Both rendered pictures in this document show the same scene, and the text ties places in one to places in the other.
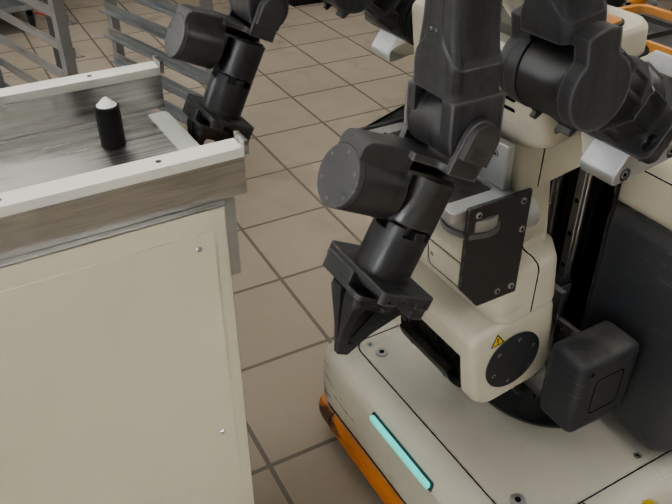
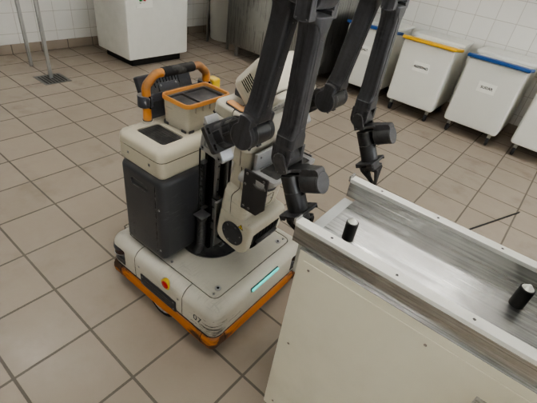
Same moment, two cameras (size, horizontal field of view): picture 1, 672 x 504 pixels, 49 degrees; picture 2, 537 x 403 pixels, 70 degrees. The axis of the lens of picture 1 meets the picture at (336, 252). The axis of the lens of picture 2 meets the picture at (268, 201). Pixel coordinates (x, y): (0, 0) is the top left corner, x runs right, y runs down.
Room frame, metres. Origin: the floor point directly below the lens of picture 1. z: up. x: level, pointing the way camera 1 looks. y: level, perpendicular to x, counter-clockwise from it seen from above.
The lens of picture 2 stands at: (1.43, 0.88, 1.47)
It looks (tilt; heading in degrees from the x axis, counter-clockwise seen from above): 36 degrees down; 243
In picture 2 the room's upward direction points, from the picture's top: 9 degrees clockwise
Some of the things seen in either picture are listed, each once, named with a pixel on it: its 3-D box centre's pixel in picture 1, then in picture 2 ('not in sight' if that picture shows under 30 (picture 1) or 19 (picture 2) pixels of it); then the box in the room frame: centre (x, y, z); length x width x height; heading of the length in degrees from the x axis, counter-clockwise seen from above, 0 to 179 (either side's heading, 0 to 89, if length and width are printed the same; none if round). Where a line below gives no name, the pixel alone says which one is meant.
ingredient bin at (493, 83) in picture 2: not in sight; (487, 96); (-2.12, -1.66, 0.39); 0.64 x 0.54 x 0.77; 27
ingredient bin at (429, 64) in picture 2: not in sight; (426, 76); (-1.82, -2.23, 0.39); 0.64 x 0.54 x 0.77; 29
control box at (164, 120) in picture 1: (192, 190); (323, 234); (0.88, 0.20, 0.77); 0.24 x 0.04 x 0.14; 30
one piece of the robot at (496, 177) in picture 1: (441, 188); (275, 173); (0.88, -0.15, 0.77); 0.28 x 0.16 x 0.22; 30
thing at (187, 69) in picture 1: (153, 53); not in sight; (2.41, 0.62, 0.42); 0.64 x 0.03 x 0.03; 43
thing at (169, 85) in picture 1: (156, 78); not in sight; (2.41, 0.62, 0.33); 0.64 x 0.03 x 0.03; 43
